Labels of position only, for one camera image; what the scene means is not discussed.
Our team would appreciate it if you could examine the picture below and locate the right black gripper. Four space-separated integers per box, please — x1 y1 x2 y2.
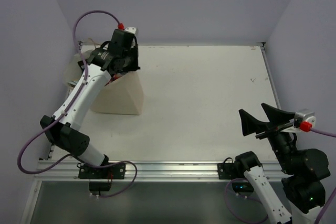
240 101 298 173

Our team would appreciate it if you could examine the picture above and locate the beige paper bag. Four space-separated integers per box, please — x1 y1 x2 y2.
63 53 144 115

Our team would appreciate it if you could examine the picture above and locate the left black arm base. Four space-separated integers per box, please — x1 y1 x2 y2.
77 162 126 196

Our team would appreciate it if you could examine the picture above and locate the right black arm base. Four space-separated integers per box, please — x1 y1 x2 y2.
217 157 254 196

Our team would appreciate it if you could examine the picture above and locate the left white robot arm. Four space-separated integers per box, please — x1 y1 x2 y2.
40 27 140 178

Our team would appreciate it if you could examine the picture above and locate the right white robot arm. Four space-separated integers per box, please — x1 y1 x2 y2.
234 103 331 223

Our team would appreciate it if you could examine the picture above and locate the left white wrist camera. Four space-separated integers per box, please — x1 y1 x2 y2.
125 27 139 36

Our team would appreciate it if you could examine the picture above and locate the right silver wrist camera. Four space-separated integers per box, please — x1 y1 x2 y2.
283 109 317 133

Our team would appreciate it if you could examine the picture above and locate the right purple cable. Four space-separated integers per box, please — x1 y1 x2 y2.
223 126 336 224

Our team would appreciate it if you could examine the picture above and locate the aluminium mounting rail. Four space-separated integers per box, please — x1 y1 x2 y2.
33 159 286 182

